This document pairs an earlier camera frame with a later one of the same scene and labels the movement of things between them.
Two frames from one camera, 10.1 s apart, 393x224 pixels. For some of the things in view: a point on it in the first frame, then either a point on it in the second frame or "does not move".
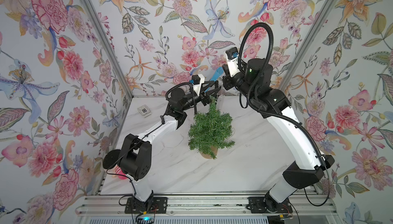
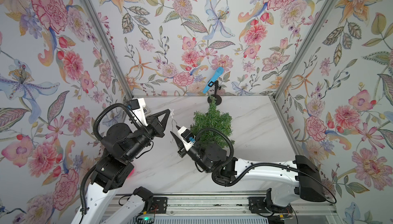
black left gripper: [203, 99] -> [155, 126]
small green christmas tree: [211, 130] does not move
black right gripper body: [232, 84] -> [186, 152]
